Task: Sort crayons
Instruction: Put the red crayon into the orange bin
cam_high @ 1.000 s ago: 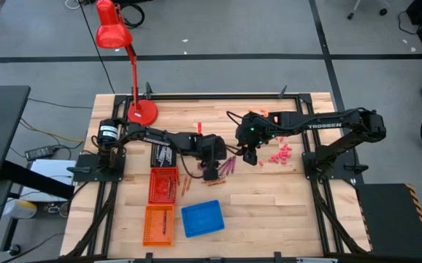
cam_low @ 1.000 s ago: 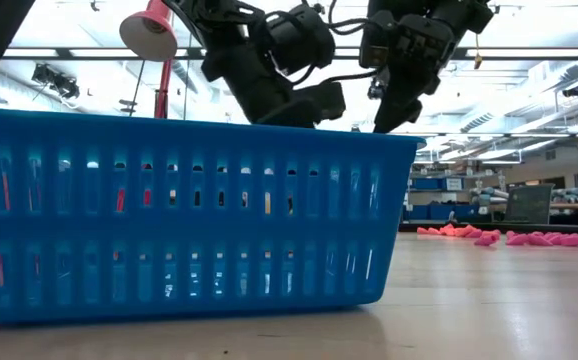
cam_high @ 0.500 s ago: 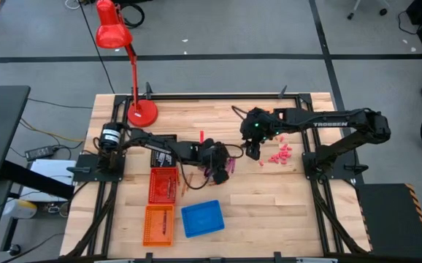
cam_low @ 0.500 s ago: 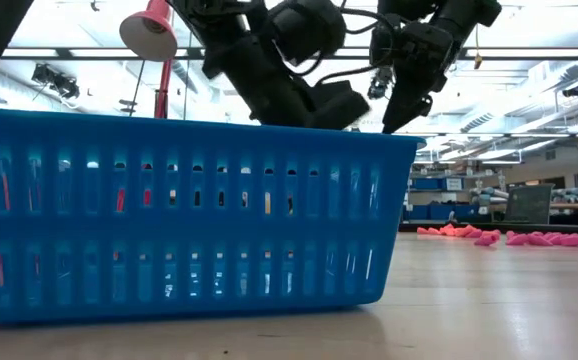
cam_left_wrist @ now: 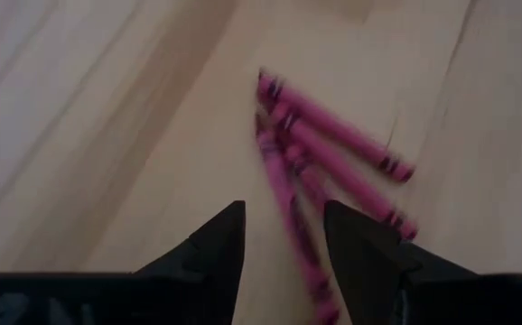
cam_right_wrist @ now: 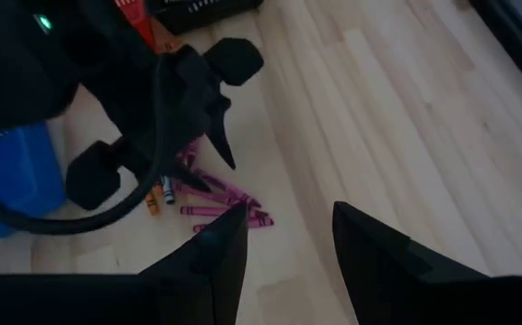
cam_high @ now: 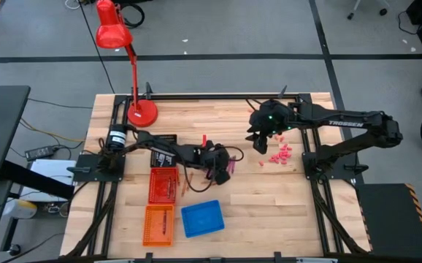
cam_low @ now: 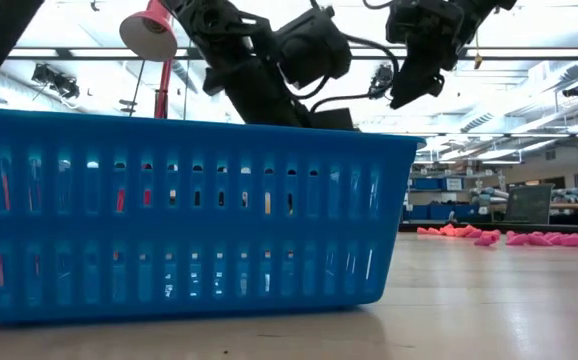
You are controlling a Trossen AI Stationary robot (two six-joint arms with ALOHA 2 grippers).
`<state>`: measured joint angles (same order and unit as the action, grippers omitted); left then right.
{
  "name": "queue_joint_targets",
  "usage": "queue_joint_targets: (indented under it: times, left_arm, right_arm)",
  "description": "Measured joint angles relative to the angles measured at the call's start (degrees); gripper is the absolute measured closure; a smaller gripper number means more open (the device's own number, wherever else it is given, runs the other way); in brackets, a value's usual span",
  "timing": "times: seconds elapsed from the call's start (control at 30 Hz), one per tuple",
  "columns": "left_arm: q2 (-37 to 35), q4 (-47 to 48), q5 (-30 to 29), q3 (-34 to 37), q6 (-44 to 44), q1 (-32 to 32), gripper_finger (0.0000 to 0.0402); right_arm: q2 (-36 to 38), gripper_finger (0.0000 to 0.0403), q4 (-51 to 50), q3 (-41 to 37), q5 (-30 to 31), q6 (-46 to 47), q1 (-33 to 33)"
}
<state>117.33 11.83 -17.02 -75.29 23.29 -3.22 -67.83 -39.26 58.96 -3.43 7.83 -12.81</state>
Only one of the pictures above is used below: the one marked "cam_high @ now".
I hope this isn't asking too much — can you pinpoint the white box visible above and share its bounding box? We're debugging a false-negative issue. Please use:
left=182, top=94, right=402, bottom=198
left=28, top=159, right=77, bottom=204

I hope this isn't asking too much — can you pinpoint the red plastic basket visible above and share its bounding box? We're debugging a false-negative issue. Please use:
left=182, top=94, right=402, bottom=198
left=147, top=167, right=180, bottom=205

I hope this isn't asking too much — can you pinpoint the red desk lamp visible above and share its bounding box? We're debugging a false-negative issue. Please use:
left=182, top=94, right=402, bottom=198
left=94, top=0, right=160, bottom=128

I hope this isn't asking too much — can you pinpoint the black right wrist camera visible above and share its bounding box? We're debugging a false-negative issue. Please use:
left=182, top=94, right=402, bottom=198
left=253, top=134, right=269, bottom=155

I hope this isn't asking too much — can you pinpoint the black equipment cable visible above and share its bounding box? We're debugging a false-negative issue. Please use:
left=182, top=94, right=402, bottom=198
left=396, top=9, right=421, bottom=37

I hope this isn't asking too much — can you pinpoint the black plastic basket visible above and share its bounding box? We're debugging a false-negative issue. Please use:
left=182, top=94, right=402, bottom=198
left=149, top=133, right=178, bottom=169

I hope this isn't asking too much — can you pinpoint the office chair base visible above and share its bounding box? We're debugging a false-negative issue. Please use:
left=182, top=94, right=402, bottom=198
left=345, top=0, right=390, bottom=21

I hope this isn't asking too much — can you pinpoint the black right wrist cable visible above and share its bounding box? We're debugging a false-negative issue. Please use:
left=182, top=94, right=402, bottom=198
left=245, top=97, right=266, bottom=113

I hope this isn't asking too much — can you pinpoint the black desk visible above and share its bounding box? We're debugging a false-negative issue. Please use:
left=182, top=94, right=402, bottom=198
left=0, top=85, right=76, bottom=263

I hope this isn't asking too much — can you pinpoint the black coiled floor cable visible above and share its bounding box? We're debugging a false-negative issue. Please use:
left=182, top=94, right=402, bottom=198
left=122, top=1, right=146, bottom=29

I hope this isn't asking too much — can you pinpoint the white yellow rounded object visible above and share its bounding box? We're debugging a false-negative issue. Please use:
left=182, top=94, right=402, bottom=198
left=1, top=199, right=39, bottom=220

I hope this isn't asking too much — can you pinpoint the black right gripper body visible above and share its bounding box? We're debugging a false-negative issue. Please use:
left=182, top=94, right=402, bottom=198
left=250, top=100, right=295, bottom=137

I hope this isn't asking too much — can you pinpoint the yellow floor cable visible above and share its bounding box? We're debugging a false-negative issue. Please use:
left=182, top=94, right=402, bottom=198
left=18, top=116, right=88, bottom=144

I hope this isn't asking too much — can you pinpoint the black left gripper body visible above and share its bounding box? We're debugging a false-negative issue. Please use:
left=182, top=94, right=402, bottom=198
left=195, top=141, right=234, bottom=172

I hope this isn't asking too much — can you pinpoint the black lamp power cable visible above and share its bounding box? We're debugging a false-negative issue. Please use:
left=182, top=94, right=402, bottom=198
left=76, top=0, right=116, bottom=95

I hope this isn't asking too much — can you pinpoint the blue plastic basket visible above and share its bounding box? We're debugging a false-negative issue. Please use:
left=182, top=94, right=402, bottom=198
left=180, top=199, right=226, bottom=239

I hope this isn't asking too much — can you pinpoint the small metal wire object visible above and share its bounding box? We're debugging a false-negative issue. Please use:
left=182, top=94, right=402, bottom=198
left=43, top=202, right=70, bottom=217

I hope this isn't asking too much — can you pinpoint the orange plastic basket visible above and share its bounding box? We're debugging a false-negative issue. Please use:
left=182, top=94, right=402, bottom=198
left=142, top=204, right=174, bottom=248

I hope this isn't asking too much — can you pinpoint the black power adapter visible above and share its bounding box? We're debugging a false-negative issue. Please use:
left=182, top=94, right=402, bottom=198
left=23, top=145, right=56, bottom=162

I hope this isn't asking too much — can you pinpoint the thin black floor cable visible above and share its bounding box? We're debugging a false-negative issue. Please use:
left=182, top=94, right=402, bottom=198
left=26, top=97, right=95, bottom=110

